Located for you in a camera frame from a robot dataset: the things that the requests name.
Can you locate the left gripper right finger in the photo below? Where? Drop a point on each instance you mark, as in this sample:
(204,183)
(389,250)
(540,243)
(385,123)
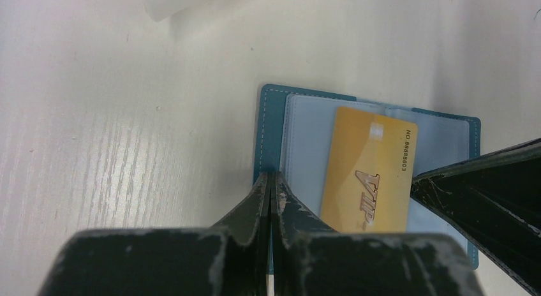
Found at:
(310,258)

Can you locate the gold VIP card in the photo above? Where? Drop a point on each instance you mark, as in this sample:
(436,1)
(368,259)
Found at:
(369,173)

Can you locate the blue leather card holder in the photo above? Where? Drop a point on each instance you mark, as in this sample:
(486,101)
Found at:
(294,136)

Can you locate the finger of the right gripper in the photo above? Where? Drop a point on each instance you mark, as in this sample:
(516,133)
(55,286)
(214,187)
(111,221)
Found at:
(494,201)

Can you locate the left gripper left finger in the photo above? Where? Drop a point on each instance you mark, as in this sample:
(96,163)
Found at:
(227,258)

